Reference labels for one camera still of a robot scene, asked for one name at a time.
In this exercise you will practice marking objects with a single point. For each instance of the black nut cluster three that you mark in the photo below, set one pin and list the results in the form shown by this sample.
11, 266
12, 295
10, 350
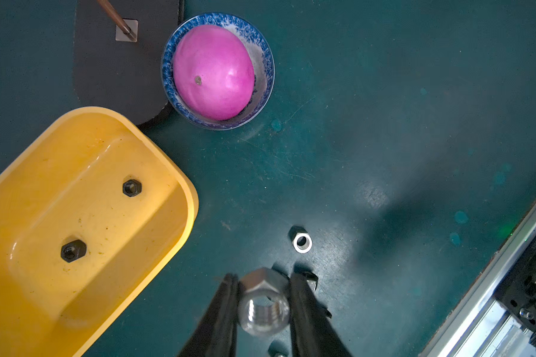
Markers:
278, 349

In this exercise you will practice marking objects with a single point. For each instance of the black nut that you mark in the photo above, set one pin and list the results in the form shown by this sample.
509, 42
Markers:
73, 250
131, 187

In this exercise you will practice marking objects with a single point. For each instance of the magenta ball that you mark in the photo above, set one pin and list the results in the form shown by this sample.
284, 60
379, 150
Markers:
213, 72

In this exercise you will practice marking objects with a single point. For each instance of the yellow plastic storage box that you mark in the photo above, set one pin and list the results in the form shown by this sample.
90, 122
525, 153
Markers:
67, 185

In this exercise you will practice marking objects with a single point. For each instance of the brown metal cup stand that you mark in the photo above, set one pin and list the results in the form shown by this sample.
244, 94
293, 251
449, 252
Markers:
118, 48

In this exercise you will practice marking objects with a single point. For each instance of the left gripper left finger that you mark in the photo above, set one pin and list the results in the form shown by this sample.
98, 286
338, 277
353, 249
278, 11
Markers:
216, 334

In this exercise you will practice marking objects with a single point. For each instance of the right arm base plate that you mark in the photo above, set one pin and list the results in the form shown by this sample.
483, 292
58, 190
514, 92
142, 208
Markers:
517, 291

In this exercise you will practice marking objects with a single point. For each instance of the small blue patterned bowl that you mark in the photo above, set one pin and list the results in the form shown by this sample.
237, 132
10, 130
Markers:
258, 50

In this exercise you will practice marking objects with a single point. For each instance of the silver nut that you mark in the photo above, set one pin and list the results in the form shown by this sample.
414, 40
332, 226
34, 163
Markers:
263, 306
301, 240

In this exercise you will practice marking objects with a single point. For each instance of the black nut cluster two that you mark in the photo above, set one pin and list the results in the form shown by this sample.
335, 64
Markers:
312, 279

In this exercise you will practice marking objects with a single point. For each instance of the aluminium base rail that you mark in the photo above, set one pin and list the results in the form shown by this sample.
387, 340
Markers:
478, 317

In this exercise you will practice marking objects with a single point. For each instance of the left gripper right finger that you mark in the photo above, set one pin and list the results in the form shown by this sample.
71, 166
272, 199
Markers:
311, 331

